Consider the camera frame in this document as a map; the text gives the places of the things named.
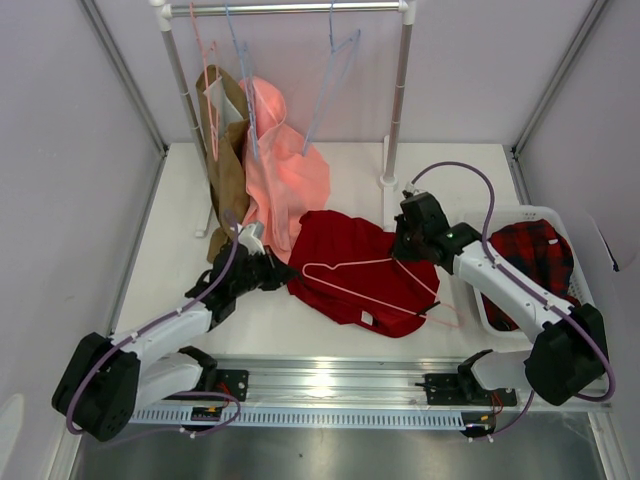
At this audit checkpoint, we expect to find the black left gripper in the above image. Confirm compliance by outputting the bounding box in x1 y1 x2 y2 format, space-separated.
231 245 297 298

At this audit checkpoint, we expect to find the pink wire hanger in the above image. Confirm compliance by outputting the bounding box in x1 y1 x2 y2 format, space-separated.
301 257 466 329
189 2 220 161

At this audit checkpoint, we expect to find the red skirt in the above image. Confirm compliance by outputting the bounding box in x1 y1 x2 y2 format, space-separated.
288 211 439 338

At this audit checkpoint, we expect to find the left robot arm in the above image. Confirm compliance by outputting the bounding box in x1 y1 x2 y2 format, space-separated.
52 244 299 442

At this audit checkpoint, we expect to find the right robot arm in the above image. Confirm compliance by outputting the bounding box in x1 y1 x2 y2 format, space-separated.
393 192 616 406

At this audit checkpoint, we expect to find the white laundry basket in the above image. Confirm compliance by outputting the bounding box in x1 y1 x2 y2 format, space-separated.
459 205 594 340

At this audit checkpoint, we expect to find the salmon pink garment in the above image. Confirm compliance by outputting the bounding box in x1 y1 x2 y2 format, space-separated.
244 77 330 262

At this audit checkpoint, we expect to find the red plaid shirt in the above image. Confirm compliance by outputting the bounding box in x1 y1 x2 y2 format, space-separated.
489 219 581 306

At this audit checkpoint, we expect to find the brown garment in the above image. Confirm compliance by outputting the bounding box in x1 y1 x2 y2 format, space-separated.
196 65 249 262

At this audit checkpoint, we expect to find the metal clothes rack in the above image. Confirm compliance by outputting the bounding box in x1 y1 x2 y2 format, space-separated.
149 1 417 232

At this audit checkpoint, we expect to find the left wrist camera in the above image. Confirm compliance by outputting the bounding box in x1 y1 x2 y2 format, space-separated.
236 221 266 255

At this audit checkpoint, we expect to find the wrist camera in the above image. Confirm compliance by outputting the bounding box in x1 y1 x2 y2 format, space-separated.
402 182 424 199
236 221 266 255

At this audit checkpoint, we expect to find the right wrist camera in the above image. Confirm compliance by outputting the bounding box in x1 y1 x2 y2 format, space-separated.
402 182 424 199

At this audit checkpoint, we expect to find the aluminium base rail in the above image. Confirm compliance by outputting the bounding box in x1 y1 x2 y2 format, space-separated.
149 356 612 413

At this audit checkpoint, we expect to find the white slotted cable duct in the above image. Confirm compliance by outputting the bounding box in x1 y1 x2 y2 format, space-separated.
129 405 466 431

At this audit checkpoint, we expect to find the blue wire hanger right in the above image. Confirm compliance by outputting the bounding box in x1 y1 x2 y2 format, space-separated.
302 1 361 156

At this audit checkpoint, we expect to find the blue wire hanger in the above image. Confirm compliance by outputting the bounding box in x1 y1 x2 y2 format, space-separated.
302 1 361 156
224 3 260 162

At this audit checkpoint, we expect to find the blue wire hanger left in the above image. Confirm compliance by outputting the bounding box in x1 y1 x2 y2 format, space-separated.
224 3 260 162

